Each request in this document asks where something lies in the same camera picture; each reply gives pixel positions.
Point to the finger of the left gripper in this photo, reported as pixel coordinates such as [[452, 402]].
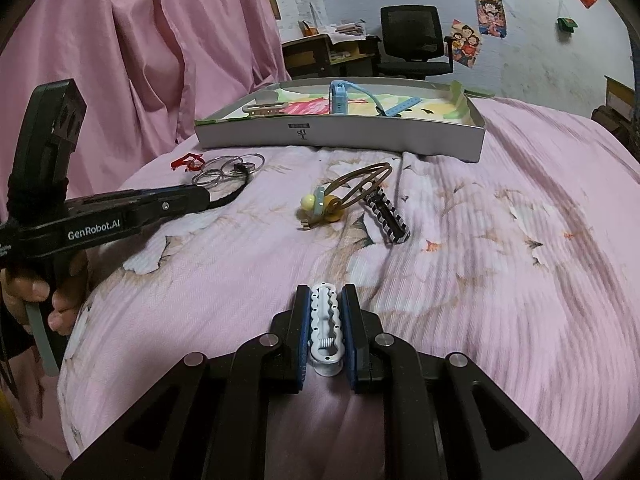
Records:
[[173, 202]]

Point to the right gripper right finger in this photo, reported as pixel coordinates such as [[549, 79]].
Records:
[[360, 327]]

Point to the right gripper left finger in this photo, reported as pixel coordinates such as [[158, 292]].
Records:
[[293, 328]]

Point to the white plastic hair clip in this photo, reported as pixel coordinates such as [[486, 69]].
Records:
[[326, 339]]

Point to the person's left hand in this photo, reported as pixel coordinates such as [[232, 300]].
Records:
[[21, 289]]

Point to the small silver bangle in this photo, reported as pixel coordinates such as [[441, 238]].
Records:
[[207, 178]]

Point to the black white striped hair clip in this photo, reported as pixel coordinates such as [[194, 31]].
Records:
[[392, 224]]

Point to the pink curtain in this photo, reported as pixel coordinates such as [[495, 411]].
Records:
[[147, 69]]

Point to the pink floral bed sheet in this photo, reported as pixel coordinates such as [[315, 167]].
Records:
[[527, 262]]

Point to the blue kids smartwatch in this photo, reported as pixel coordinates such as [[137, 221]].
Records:
[[339, 98]]

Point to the wooden desk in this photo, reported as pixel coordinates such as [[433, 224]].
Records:
[[317, 56]]

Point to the white shallow cardboard box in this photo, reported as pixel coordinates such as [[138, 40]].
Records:
[[388, 134]]

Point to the colourful floral paper liner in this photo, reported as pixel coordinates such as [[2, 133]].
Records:
[[450, 106]]

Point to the black office chair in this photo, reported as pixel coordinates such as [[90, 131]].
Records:
[[413, 44]]

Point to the family cartoon poster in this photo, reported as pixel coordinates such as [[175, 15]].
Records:
[[465, 43]]

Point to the green hanging pouch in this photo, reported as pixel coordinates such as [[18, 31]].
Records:
[[566, 25]]

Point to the cartoon poster on wall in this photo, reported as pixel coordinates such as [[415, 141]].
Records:
[[491, 18]]

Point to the cardboard box by wall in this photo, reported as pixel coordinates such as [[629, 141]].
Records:
[[620, 98]]

